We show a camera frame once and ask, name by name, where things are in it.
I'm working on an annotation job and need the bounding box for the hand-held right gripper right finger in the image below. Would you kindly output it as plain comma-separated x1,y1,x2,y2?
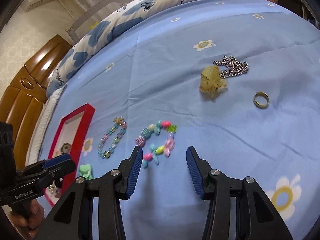
186,146,294,240

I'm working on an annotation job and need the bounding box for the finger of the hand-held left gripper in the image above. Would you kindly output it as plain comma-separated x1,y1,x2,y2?
46,160,76,180
17,154,71,178

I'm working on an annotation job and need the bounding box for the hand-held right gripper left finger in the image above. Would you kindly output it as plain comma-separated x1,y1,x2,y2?
32,145,144,240

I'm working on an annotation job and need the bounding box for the panda hair clip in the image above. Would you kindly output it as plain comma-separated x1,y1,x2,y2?
60,142,73,155

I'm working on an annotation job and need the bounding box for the green hair bow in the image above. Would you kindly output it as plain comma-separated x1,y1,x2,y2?
79,163,94,180

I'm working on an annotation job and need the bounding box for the colourful chunky bead bracelet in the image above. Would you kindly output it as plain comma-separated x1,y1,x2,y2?
135,120,177,168

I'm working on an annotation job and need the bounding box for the red shallow box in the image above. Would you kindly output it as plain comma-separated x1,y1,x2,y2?
44,103,96,207

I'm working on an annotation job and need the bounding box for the person's left hand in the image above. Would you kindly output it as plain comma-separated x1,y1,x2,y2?
9,200,45,237

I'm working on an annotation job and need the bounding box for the blue floral bed sheet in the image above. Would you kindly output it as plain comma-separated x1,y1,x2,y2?
25,0,320,240

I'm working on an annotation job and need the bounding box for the white quilted pad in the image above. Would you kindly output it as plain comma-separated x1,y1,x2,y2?
25,85,68,166

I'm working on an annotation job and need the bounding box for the wooden headboard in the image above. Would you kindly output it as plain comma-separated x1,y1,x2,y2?
0,34,73,143

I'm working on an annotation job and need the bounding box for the yellow hair claw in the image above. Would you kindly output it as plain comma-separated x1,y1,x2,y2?
199,65,228,100

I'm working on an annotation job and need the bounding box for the white quilt with blue clouds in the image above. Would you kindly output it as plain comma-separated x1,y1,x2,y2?
46,0,259,98

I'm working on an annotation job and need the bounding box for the pastel crystal bead bracelet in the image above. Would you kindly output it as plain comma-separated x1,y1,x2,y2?
97,116,127,159

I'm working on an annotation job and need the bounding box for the metal ring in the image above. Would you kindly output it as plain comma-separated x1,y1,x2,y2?
253,92,270,109

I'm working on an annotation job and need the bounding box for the silver chain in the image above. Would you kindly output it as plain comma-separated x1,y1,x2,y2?
213,56,250,78

